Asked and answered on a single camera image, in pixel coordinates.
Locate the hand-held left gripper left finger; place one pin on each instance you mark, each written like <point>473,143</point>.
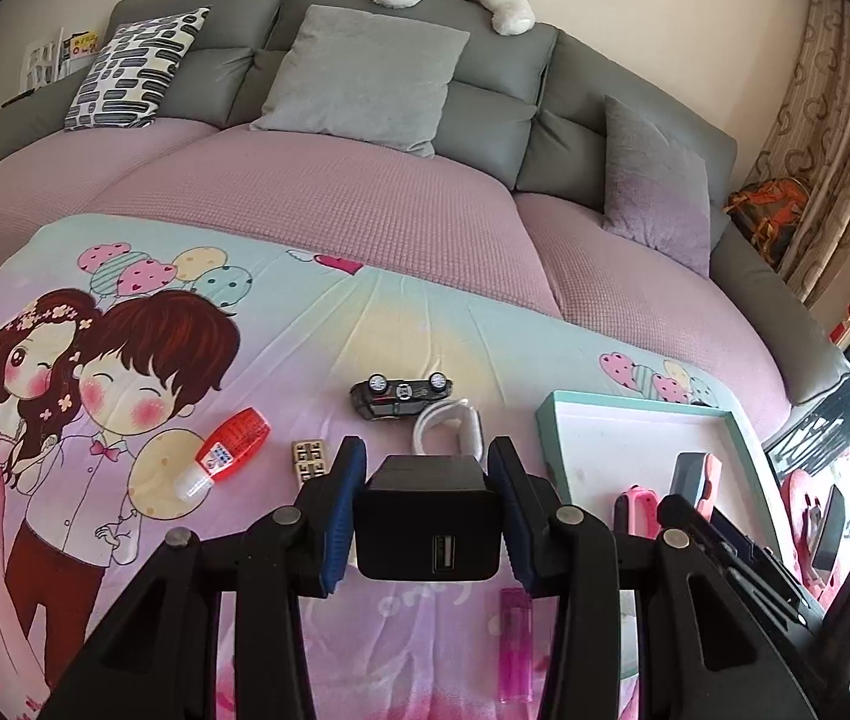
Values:
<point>339,525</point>

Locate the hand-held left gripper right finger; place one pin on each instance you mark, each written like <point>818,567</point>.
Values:
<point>516,532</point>

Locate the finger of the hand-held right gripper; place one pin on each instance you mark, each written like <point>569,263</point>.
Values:
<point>740,551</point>

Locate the blue coral toy knife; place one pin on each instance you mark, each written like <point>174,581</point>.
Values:
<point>710,480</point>

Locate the pink watch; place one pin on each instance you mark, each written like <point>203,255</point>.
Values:
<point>800,495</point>

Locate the black charger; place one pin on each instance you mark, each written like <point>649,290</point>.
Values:
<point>425,510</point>

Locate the pink tan toy dog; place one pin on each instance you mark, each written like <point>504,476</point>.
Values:
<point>635,510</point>

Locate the white watch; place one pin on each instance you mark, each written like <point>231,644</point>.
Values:
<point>470,427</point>

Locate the teal cardboard box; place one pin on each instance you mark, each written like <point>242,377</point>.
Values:
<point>612,442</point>

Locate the red glue bottle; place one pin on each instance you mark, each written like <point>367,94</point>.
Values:
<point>234,442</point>

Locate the gold rectangular box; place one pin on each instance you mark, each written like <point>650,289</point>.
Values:
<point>311,461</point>

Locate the pink lighter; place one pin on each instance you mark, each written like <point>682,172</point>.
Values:
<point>513,645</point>

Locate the black toy car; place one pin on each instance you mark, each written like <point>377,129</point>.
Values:
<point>395,397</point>

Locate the black window railing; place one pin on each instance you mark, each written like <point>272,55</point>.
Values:
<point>845,405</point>

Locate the cartoon printed blanket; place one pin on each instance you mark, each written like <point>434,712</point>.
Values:
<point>282,345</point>

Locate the pink quilted sofa cover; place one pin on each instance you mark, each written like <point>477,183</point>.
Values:
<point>320,195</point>

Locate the orange bag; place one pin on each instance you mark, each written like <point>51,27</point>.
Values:
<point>770,210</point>

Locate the grey purple pillow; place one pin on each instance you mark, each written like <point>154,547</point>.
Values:
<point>650,180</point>

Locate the beige patterned curtain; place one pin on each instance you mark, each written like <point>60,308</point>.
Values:
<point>830,135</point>

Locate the plain grey pillow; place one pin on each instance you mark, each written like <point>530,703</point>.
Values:
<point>365,75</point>

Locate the grey sofa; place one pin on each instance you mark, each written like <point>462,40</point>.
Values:
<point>515,67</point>

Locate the black white patterned pillow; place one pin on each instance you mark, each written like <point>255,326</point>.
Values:
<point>132,67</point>

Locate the white rack with booklets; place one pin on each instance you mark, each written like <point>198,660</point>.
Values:
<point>83,45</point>

